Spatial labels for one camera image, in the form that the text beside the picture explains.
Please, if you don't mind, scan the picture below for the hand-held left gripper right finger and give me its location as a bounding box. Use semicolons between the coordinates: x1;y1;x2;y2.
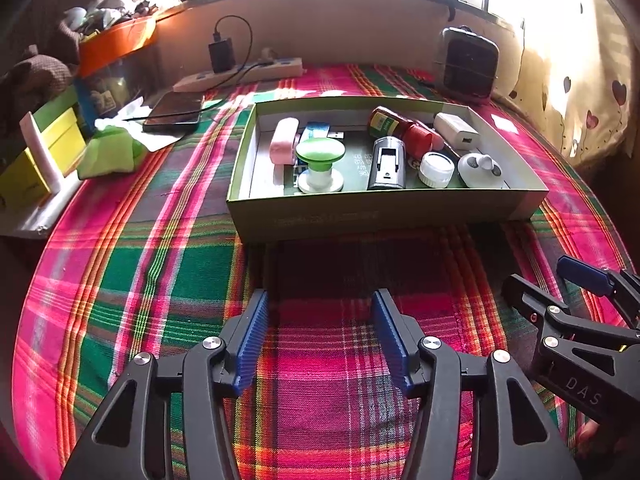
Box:
371;288;583;480

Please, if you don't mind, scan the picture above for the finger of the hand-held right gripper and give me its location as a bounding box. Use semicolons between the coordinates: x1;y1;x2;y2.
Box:
556;255;640;326
501;273;640;357

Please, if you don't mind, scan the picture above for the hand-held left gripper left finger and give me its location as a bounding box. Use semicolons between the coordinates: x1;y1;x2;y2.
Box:
60;289;271;480

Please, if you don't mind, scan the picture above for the white round gadget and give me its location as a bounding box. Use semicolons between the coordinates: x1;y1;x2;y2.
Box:
457;152;506;190

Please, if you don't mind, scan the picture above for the white ribbed bottle cap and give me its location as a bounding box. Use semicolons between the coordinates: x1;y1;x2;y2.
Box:
418;151;455;190

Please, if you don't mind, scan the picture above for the white usb charger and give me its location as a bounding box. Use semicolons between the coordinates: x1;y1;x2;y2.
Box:
433;111;482;152

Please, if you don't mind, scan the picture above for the green white plastic knob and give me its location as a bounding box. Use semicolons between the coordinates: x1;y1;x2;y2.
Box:
295;138;347;194

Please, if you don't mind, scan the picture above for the pink rounded block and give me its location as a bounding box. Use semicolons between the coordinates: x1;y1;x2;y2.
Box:
269;118;301;166

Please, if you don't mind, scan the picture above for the brown bottle red cap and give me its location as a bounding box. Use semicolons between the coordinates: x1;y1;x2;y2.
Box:
368;106;446;158

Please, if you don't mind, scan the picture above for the blue transparent usb tester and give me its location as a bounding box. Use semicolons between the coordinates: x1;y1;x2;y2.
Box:
290;121;349;186

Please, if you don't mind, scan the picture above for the pink green plaid blanket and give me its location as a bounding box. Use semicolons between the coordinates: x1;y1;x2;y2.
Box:
12;62;636;480

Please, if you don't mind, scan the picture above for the cream printed curtain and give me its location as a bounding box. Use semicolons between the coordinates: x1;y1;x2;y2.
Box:
515;0;640;171

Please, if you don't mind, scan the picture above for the grey portable fan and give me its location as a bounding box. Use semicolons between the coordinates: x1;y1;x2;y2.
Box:
434;26;501;105

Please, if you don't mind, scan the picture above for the black smartphone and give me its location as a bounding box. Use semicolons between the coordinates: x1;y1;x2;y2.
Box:
142;91;206;134

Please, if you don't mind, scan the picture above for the white power strip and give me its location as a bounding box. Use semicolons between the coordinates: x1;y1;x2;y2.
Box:
172;56;305;93

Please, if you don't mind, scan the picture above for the yellow green cardboard box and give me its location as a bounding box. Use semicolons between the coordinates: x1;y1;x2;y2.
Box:
0;85;91;211

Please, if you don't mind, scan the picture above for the white plastic tube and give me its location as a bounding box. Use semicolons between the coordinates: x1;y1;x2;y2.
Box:
19;111;65;196

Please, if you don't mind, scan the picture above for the black charger block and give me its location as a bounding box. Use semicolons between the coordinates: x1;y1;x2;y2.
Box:
208;37;236;75

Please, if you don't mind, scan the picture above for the blue narrow box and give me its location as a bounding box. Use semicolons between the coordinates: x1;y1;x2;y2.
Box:
74;78;101;136

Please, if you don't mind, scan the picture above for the orange storage tray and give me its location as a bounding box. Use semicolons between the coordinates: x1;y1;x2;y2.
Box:
77;15;158;78

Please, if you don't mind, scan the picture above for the brown checked cloth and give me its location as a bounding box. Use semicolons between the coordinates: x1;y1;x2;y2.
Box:
0;45;76;126

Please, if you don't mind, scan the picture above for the clutter pile in tray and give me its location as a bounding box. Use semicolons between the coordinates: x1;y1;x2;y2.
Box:
55;0;161;41

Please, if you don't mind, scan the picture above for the black charging cable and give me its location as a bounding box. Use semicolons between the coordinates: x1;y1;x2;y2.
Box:
120;15;273;123

